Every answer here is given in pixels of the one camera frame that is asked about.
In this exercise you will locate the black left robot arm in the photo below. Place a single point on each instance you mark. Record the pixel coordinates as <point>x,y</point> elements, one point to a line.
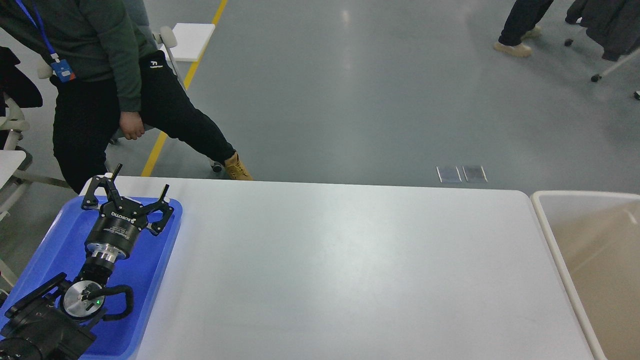
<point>88,290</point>

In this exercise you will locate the seated person's hand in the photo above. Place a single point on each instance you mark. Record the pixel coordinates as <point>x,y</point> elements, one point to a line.
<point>131,125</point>

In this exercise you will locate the white foam board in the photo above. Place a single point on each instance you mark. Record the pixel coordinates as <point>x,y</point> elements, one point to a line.
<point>186,42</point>

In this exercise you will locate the blue id badge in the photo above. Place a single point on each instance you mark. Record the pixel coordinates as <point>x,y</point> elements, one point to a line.
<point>63,70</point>

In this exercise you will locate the person in black trousers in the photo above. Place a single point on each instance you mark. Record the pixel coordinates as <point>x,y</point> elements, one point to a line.
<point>521,23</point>

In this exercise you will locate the blue plastic tray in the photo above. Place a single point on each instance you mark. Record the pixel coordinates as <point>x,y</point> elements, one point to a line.
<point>63,250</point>

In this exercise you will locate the right metal floor plate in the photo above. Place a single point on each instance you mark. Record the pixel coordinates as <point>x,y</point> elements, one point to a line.
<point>474,174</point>

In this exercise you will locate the person in green sweater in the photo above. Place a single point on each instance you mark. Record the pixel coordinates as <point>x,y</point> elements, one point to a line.
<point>117,70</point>

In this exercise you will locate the dark coat on rack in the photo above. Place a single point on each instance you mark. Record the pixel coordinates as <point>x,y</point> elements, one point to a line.
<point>613,24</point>

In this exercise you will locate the white office chair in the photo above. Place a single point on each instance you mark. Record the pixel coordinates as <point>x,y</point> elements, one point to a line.
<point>18,92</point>

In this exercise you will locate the metal floor plate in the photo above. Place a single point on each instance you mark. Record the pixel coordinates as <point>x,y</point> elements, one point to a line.
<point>449,174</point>
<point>474,174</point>

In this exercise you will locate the left metal floor plate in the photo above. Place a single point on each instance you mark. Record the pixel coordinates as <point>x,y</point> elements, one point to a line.
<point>449,174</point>

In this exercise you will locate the beige plastic bin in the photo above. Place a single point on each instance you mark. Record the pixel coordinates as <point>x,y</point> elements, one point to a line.
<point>594,239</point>

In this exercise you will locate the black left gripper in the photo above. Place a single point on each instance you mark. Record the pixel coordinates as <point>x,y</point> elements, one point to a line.
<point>116,226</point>

